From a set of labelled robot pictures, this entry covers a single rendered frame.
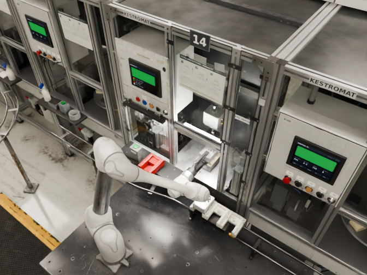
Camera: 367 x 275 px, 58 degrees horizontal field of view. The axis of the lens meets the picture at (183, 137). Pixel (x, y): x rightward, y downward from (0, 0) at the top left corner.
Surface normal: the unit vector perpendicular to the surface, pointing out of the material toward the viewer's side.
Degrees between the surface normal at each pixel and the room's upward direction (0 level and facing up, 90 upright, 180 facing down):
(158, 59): 90
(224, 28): 0
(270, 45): 0
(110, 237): 5
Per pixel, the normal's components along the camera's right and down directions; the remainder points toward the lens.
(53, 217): 0.00, -0.71
